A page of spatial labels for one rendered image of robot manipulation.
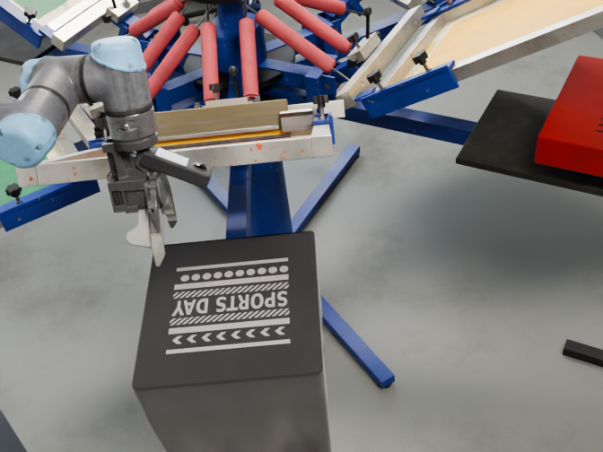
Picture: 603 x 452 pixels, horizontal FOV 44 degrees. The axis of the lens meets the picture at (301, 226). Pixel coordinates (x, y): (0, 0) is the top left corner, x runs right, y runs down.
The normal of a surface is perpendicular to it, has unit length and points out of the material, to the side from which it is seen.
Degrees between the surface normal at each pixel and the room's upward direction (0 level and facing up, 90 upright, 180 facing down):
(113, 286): 0
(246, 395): 90
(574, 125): 0
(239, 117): 56
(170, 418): 91
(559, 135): 0
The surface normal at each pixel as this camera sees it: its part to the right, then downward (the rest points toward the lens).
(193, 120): -0.03, 0.14
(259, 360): -0.10, -0.74
